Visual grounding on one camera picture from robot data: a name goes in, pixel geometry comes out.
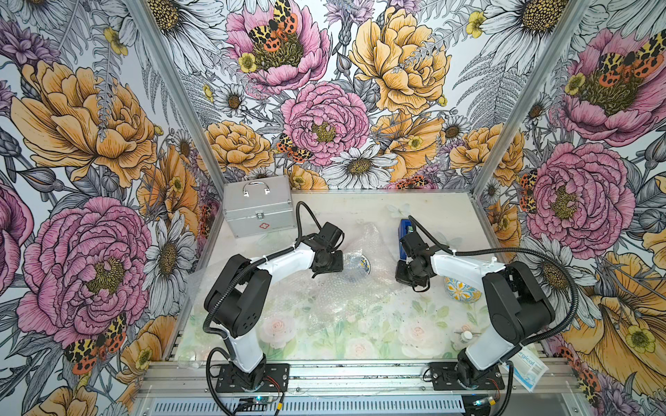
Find blue yellow patterned bowl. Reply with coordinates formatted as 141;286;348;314
344;253;372;279

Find blue tape dispenser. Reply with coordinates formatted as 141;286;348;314
397;217;416;261

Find clear bubble wrap sheet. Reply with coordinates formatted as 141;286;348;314
263;221;402;336

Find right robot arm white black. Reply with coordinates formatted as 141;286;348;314
395;217;580;389

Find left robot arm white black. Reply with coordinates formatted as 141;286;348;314
202;202;344;391

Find small white bottle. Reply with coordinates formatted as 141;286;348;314
460;330;473;343

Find silver metal first aid case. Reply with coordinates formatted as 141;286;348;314
222;176;296;239

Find white surgical packet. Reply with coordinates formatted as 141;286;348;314
510;347;550;393

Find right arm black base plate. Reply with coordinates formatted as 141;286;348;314
421;361;505;391

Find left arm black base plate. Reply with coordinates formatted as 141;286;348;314
214;363;291;393

